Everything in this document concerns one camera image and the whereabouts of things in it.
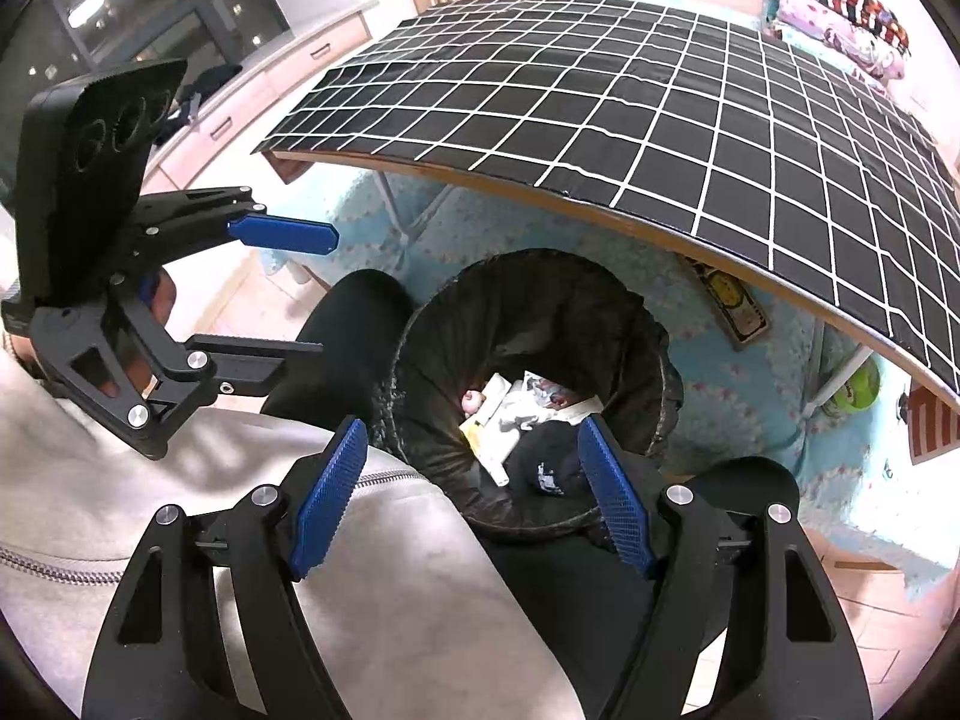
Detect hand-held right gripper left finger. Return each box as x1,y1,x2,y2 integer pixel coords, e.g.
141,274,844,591
81,415,370,720

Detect white plastic box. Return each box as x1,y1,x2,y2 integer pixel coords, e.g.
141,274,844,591
480,375,526,436

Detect white tissue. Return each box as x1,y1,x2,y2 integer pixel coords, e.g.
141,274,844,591
521,371,560,410

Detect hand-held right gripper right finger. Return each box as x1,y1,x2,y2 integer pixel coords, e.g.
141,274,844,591
577,415,875,720

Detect green ball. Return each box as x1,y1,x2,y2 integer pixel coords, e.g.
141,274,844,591
821,360,882,415

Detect white metal table leg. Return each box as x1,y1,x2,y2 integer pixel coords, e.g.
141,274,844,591
375,169,458,248
802,322,875,421

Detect person's left hand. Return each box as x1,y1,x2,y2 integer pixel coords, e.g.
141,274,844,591
139,268,179,332

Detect red striped box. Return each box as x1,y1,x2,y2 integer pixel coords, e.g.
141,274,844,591
907,382,960,460

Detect trash bin with black bag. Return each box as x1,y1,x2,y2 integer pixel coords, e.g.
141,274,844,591
373,247,685,545

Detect yellow black label card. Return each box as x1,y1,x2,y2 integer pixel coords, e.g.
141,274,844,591
679,255,772,353

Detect black cloth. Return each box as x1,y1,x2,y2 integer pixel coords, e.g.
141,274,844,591
510,424,601,500

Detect dark window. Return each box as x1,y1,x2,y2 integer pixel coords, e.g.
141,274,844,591
0,0,290,196

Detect black checkered tablecloth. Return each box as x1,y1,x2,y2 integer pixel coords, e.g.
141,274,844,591
251,0,960,395

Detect person's grey zip hoodie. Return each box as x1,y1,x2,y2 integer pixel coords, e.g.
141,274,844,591
0,420,601,720

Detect black clothes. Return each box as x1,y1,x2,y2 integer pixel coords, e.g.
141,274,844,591
154,64,245,147

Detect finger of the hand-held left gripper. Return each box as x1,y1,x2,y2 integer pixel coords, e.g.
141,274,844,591
124,186,340,271
160,336,325,398

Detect window seat drawer cabinet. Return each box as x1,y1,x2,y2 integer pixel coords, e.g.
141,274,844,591
142,0,380,192

